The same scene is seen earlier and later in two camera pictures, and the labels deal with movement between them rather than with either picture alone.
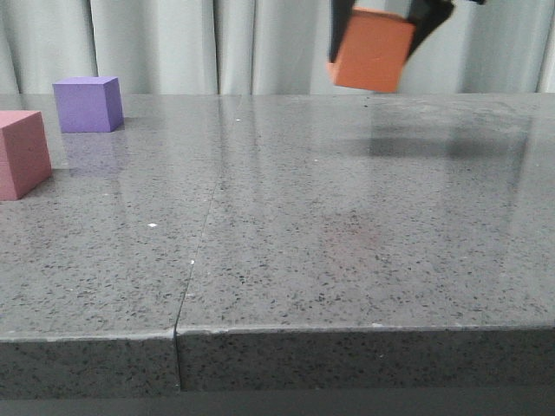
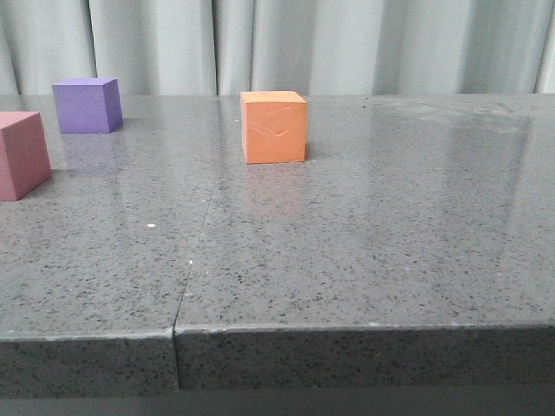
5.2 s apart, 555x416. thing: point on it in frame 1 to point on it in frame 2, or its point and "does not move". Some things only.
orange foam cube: (373, 50) to (274, 126)
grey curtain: (263, 48) does not move
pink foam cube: (25, 160) does not move
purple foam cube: (88, 104) does not move
